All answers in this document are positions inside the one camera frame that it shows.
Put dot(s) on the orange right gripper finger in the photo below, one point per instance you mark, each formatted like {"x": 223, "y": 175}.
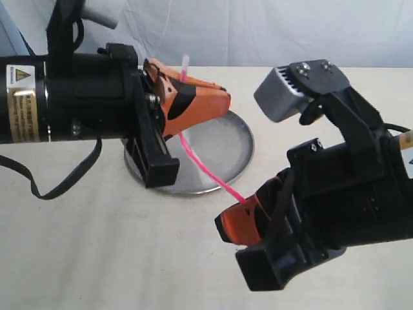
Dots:
{"x": 243, "y": 223}
{"x": 265, "y": 199}

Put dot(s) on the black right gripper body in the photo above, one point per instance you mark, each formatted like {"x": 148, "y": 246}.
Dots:
{"x": 329, "y": 203}

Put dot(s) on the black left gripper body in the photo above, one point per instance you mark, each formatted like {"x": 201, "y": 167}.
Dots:
{"x": 110, "y": 102}

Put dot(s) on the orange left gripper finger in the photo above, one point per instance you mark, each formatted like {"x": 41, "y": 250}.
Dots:
{"x": 190, "y": 102}
{"x": 157, "y": 72}

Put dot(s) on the pink plastic tube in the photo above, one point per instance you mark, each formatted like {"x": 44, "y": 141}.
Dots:
{"x": 191, "y": 154}

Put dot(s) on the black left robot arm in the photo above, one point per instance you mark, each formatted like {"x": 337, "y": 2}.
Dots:
{"x": 36, "y": 99}

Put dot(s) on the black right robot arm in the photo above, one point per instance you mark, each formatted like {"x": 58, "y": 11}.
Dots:
{"x": 312, "y": 211}

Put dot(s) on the round stainless steel plate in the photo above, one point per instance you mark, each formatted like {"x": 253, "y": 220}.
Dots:
{"x": 225, "y": 145}

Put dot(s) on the white backdrop cloth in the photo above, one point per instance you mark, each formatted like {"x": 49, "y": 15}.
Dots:
{"x": 260, "y": 33}

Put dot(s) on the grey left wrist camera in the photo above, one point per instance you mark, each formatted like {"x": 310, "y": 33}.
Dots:
{"x": 88, "y": 13}

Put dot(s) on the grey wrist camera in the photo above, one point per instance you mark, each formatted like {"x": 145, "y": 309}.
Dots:
{"x": 88, "y": 13}
{"x": 290, "y": 89}

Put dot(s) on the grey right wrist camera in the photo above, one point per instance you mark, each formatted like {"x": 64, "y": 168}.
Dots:
{"x": 290, "y": 89}

